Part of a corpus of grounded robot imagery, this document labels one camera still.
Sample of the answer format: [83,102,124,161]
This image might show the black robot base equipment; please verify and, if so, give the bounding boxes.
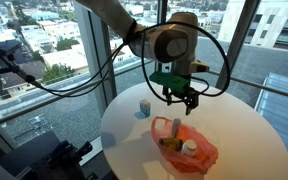
[0,131,95,180]

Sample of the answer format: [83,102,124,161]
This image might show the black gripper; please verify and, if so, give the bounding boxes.
[161,84,201,117]

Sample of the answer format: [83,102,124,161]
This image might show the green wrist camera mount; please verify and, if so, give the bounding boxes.
[148,70,192,96]

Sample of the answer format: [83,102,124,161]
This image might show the wide grey window mullion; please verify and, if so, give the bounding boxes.
[72,3,118,116]

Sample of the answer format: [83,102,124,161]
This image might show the orange plastic bag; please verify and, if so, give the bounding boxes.
[150,115,220,176]

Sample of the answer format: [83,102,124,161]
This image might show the black cable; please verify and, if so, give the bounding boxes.
[0,26,232,104]

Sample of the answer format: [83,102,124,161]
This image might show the round white jar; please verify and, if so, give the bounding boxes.
[181,139,199,158]

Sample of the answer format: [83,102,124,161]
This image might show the yellow fruit toy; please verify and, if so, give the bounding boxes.
[158,137,184,152]

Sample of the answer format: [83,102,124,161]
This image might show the grey horizontal window rail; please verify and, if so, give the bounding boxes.
[203,68,288,102]
[0,57,159,132]

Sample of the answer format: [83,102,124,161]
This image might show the tall white cylindrical container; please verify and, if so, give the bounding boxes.
[170,118,183,140]

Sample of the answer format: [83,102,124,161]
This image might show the small blue white box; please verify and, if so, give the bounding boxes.
[139,98,152,119]

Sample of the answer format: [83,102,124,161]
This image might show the black camera on stand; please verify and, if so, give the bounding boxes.
[0,38,25,78]

